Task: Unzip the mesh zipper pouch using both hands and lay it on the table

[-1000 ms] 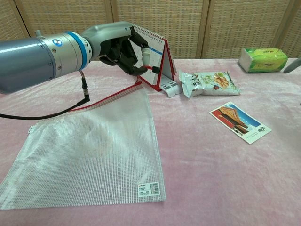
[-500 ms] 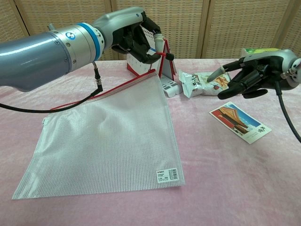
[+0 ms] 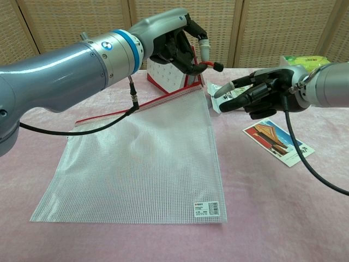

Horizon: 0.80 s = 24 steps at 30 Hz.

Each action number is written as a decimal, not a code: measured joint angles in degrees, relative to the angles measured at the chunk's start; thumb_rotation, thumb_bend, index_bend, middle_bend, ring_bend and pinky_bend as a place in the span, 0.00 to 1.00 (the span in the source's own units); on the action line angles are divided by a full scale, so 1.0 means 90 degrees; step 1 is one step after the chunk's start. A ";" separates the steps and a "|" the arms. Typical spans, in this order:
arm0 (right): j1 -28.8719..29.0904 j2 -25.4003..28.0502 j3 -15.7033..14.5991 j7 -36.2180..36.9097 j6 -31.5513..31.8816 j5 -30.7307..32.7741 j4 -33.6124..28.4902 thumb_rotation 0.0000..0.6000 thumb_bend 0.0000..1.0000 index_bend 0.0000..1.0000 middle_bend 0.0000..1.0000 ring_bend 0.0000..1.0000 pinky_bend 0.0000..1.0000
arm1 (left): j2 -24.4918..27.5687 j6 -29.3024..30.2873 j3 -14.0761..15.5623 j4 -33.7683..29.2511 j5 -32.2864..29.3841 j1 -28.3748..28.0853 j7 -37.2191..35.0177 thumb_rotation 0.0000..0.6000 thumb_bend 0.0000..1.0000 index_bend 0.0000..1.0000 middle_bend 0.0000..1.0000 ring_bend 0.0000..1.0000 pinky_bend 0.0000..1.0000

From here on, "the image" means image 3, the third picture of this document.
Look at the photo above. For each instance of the pink tablecloth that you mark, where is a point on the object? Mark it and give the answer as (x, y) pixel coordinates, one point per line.
(259, 213)

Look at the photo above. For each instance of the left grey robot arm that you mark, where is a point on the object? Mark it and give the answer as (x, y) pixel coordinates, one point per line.
(68, 73)

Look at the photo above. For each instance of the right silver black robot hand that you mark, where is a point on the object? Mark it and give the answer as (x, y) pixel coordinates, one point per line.
(270, 90)

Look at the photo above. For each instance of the green tissue pack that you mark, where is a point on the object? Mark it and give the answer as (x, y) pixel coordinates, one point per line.
(302, 61)

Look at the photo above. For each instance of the red white desk calendar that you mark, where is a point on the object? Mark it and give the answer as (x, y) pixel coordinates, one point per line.
(163, 76)

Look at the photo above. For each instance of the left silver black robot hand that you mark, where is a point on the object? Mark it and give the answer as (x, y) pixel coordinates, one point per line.
(163, 30)

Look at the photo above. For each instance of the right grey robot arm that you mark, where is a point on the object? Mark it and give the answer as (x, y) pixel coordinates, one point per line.
(327, 84)

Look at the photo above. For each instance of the postcard with palace picture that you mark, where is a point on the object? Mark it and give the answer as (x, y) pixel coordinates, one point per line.
(275, 139)

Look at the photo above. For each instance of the white snack packet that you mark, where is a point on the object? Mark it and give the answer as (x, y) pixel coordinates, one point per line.
(218, 94)

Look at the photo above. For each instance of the woven folding screen panel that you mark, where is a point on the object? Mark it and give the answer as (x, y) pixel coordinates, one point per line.
(81, 16)
(339, 30)
(218, 19)
(283, 27)
(12, 32)

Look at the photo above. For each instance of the mesh zipper pouch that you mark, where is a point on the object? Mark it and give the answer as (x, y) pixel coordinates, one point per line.
(131, 163)

